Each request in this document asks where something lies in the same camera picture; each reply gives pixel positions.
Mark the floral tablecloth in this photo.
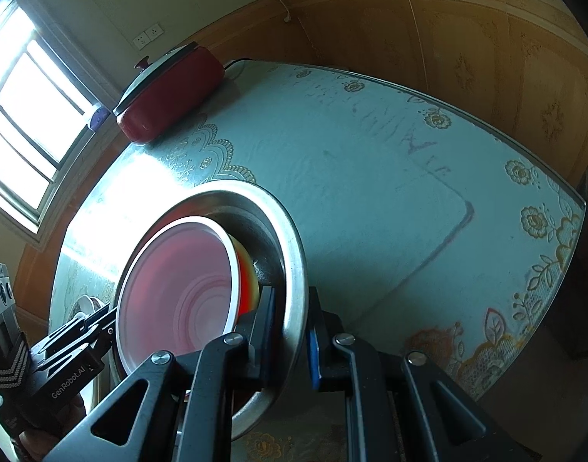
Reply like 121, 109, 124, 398
48, 60, 588, 462

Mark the red electric pot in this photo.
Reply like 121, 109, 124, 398
117, 48, 226, 142

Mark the purple tissue box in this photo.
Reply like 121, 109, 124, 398
89, 106, 112, 131

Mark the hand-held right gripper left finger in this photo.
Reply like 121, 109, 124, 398
44, 286, 278, 462

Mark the stainless steel bowl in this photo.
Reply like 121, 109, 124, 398
112, 182, 310, 442

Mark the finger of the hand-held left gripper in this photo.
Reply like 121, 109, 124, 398
46, 305, 119, 346
31, 320, 117, 371

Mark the yellow plastic bowl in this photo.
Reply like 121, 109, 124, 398
229, 233, 262, 311

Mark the window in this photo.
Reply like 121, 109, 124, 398
0, 0, 119, 246

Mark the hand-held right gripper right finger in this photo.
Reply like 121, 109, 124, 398
306, 288, 540, 462

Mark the red plastic bowl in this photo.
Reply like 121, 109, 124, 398
117, 218, 253, 380

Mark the striped wrist strap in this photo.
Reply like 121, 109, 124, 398
0, 332, 35, 390

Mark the dark furniture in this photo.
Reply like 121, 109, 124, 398
544, 166, 588, 362

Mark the dark pot lid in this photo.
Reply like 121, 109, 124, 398
113, 42, 201, 116

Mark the person's left hand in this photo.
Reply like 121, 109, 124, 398
17, 390, 87, 462

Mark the white plate with rose print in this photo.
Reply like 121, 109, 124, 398
67, 293, 114, 321

